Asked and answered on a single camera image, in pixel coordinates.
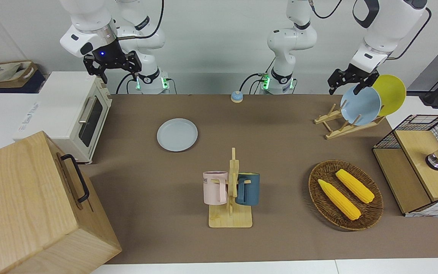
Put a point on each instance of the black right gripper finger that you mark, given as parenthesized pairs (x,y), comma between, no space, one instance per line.
(138,69)
(103,77)

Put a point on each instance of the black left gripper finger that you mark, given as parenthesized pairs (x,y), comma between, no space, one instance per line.
(359,88)
(332,86)

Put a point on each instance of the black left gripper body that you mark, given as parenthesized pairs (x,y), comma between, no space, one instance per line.
(356,75)

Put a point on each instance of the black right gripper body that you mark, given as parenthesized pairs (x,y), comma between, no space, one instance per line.
(112,61)

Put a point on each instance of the gray round plate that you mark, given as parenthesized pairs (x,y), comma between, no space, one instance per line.
(177,135)

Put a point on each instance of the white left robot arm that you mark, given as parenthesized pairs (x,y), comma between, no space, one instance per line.
(386,26)

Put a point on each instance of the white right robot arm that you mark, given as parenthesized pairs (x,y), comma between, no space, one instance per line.
(86,19)

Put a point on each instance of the light blue plate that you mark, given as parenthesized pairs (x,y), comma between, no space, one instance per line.
(361,106)

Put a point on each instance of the yellow plate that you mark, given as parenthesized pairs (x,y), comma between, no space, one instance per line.
(392,91)

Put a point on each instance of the wooden plate rack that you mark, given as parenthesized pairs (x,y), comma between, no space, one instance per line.
(346,131)

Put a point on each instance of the white toaster oven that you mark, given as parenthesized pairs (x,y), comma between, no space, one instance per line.
(59,102)

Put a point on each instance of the blue service bell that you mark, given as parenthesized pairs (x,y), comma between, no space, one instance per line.
(237,97)

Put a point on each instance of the shorter yellow corn cob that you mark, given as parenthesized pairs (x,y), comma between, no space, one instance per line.
(355,186)

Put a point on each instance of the brown wicker basket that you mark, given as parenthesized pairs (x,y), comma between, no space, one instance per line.
(318,198)

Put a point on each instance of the longer yellow corn cob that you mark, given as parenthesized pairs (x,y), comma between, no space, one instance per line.
(338,199)

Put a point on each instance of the teal mug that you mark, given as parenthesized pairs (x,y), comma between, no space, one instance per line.
(251,188)

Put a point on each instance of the pink mug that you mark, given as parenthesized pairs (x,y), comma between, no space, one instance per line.
(213,188)

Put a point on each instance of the wooden drawer cabinet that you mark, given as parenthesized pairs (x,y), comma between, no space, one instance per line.
(25,209)

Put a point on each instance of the wooden mug tree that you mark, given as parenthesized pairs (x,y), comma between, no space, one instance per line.
(230,219)

